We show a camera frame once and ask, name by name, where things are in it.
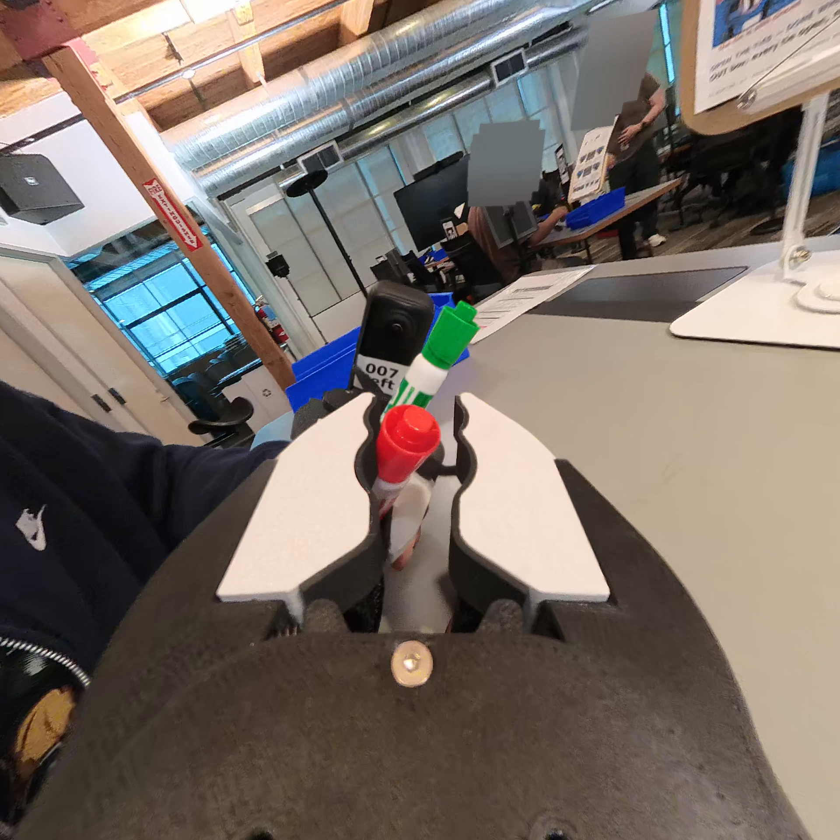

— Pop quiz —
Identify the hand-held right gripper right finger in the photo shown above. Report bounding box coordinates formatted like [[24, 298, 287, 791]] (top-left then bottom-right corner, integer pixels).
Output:
[[447, 392, 611, 607]]

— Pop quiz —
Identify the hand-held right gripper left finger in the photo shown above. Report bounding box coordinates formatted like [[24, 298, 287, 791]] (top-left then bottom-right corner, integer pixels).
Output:
[[217, 392, 388, 613]]

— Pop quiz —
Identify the green marker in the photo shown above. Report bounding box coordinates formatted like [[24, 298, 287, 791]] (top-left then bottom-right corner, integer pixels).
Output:
[[388, 302, 480, 410]]

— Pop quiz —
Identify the red marker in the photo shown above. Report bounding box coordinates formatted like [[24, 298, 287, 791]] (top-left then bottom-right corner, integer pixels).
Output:
[[372, 405, 443, 565]]

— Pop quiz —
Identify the person's left forearm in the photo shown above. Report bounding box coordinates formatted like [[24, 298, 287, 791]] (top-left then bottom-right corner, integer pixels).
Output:
[[119, 434, 292, 592]]

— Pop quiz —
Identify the large blue plastic bin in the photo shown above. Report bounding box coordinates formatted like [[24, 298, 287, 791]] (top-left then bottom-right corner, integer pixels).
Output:
[[287, 329, 454, 410]]

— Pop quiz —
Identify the red fire extinguisher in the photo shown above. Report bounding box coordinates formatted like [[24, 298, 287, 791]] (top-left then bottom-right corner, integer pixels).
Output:
[[252, 300, 287, 353]]

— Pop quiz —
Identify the black computer monitor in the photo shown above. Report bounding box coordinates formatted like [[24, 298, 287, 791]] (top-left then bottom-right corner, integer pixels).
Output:
[[394, 155, 473, 250]]

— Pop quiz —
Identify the black office chair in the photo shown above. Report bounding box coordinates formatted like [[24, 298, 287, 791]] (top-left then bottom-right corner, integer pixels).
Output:
[[171, 374, 253, 441]]

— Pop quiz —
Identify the printed paper sheet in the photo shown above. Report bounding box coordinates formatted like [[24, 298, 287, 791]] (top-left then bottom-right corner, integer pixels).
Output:
[[470, 267, 594, 345]]

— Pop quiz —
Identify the black floor lamp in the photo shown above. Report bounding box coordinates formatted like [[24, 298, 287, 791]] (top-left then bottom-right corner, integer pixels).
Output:
[[283, 168, 375, 303]]

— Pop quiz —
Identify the small blue bin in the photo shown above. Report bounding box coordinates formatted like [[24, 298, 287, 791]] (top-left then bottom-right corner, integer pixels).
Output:
[[567, 188, 627, 231]]

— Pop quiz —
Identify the small printed table sign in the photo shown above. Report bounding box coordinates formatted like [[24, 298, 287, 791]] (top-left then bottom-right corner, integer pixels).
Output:
[[567, 125, 615, 204]]

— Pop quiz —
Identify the silver air duct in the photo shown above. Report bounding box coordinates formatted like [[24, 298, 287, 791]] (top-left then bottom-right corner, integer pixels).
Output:
[[158, 0, 657, 178]]

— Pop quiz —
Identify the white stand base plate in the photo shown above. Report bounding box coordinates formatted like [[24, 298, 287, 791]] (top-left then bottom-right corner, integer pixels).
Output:
[[670, 0, 840, 350]]

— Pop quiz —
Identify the black wall speaker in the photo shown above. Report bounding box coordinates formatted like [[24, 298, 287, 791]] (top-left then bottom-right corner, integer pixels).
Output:
[[0, 154, 84, 224]]

